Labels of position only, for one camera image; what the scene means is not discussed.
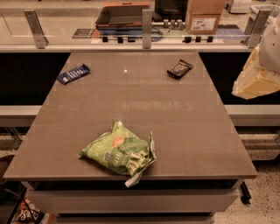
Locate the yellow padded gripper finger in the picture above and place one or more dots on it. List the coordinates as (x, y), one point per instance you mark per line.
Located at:
(259, 76)

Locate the green jalapeno chip bag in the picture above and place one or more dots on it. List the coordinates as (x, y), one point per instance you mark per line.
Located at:
(123, 152)

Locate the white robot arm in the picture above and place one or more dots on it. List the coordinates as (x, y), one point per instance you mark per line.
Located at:
(270, 43)

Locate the blue rxbar blueberry bar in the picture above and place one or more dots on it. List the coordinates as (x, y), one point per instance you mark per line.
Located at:
(73, 74)

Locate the snack bag under table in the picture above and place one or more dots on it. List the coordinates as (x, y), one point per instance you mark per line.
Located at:
(27, 213)

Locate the black snack bar wrapper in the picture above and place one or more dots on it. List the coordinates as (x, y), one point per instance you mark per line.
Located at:
(180, 70)

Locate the cardboard box with label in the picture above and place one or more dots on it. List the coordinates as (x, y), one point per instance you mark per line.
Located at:
(203, 16)

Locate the black table caster wheel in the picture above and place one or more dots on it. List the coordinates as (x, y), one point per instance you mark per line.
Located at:
(245, 195)

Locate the open dark tray box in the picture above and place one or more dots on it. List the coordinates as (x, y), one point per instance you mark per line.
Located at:
(121, 14)

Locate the right metal glass bracket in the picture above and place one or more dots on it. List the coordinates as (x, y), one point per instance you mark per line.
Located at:
(255, 26)

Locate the metal glass bracket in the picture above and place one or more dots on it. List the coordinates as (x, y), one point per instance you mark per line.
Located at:
(39, 37)
(255, 26)
(146, 28)

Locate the middle metal glass bracket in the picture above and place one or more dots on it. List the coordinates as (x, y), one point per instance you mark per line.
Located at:
(146, 28)

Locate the left metal glass bracket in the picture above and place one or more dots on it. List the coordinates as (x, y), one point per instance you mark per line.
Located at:
(39, 37)

